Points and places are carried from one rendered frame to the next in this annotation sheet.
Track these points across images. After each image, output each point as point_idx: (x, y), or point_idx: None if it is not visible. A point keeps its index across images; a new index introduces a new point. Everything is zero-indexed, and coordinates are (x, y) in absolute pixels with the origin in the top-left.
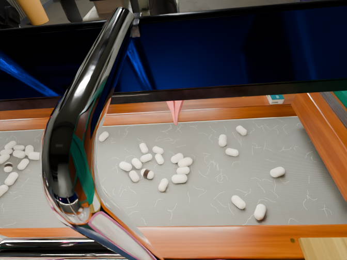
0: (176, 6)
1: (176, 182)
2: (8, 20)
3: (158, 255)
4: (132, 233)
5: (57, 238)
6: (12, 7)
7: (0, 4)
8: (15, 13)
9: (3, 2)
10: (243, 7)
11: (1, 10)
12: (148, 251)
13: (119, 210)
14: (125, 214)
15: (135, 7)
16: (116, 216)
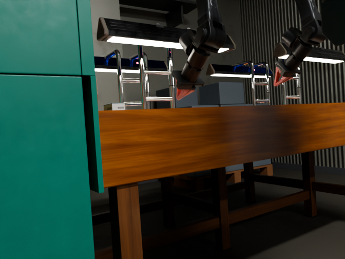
0: (200, 21)
1: None
2: (301, 35)
3: (140, 86)
4: (138, 56)
5: (158, 70)
6: (309, 27)
7: (307, 25)
8: (309, 31)
9: (311, 23)
10: (132, 21)
11: (305, 29)
12: (139, 72)
13: (138, 48)
14: (139, 52)
15: (332, 24)
16: (137, 48)
